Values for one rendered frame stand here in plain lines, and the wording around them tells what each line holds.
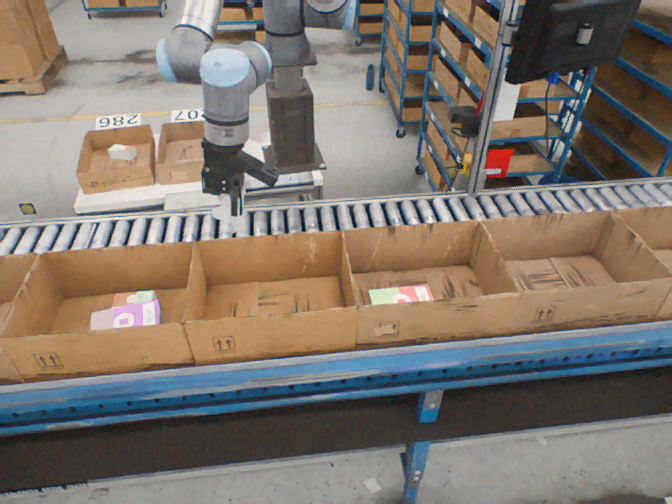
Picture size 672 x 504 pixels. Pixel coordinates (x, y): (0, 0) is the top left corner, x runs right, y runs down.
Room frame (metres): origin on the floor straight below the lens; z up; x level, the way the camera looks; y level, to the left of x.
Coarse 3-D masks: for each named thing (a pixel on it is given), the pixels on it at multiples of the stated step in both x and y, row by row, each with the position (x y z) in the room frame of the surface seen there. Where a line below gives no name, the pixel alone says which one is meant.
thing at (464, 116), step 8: (448, 112) 1.77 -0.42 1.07; (456, 112) 1.74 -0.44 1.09; (464, 112) 1.74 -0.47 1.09; (472, 112) 1.74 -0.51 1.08; (480, 112) 1.75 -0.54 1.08; (456, 120) 1.73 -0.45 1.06; (464, 120) 1.73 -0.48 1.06; (472, 120) 1.74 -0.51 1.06; (464, 128) 1.75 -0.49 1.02; (472, 128) 1.76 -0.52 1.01
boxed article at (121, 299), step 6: (120, 294) 0.95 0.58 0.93; (126, 294) 0.95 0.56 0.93; (132, 294) 0.95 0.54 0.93; (138, 294) 0.95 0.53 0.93; (144, 294) 0.95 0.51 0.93; (150, 294) 0.95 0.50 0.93; (114, 300) 0.92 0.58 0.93; (120, 300) 0.92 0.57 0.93; (126, 300) 0.92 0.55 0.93; (132, 300) 0.92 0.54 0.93; (138, 300) 0.92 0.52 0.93; (144, 300) 0.92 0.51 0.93; (150, 300) 0.92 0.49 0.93; (114, 306) 0.90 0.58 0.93; (120, 306) 0.90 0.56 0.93
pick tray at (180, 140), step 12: (168, 132) 2.14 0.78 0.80; (180, 132) 2.15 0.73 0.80; (192, 132) 2.16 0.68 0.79; (204, 132) 2.17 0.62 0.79; (168, 144) 2.11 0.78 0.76; (180, 144) 2.11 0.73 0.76; (192, 144) 2.11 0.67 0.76; (156, 156) 1.83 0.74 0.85; (168, 156) 2.00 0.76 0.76; (180, 156) 2.00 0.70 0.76; (192, 156) 1.99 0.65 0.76; (156, 168) 1.77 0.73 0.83; (168, 168) 1.77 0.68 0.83; (180, 168) 1.78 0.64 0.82; (192, 168) 1.79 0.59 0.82; (168, 180) 1.77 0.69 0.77; (180, 180) 1.78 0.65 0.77; (192, 180) 1.79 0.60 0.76
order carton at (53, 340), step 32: (64, 256) 0.98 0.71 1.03; (96, 256) 0.99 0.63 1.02; (128, 256) 1.00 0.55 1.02; (160, 256) 1.01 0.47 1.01; (192, 256) 0.96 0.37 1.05; (32, 288) 0.88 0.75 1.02; (64, 288) 0.98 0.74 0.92; (96, 288) 0.99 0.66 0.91; (128, 288) 1.00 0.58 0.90; (160, 288) 1.01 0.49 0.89; (32, 320) 0.82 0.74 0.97; (64, 320) 0.89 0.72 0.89; (32, 352) 0.70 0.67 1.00; (64, 352) 0.71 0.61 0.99; (96, 352) 0.71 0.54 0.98; (128, 352) 0.72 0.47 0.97; (160, 352) 0.73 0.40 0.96
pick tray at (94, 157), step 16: (112, 128) 2.09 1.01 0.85; (128, 128) 2.11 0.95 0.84; (144, 128) 2.12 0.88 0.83; (96, 144) 2.06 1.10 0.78; (112, 144) 2.08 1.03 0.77; (128, 144) 2.10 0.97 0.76; (144, 144) 2.11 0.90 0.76; (80, 160) 1.82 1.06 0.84; (96, 160) 1.96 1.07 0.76; (112, 160) 1.96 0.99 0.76; (128, 160) 1.96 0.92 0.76; (144, 160) 1.96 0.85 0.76; (80, 176) 1.70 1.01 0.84; (96, 176) 1.71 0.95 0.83; (112, 176) 1.73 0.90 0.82; (128, 176) 1.74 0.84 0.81; (144, 176) 1.76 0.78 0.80; (96, 192) 1.71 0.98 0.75
